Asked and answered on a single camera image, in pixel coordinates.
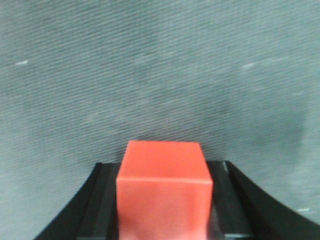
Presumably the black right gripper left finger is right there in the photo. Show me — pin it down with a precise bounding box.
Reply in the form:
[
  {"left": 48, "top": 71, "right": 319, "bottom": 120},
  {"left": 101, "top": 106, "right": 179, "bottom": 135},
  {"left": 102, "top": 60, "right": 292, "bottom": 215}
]
[{"left": 35, "top": 162, "right": 120, "bottom": 240}]

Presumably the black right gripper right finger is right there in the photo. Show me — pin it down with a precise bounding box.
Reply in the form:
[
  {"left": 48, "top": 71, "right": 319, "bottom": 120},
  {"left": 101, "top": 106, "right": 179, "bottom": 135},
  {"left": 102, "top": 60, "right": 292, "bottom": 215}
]
[{"left": 207, "top": 161, "right": 320, "bottom": 240}]

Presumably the red magnetic cube block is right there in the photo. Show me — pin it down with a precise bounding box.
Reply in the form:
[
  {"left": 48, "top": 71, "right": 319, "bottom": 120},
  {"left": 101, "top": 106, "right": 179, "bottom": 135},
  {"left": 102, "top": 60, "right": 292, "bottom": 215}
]
[{"left": 116, "top": 140, "right": 214, "bottom": 240}]

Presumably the black woven table mat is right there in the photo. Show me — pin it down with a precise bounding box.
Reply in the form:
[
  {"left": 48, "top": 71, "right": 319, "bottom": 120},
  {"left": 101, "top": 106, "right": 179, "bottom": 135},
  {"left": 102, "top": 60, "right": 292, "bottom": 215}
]
[{"left": 0, "top": 0, "right": 320, "bottom": 240}]

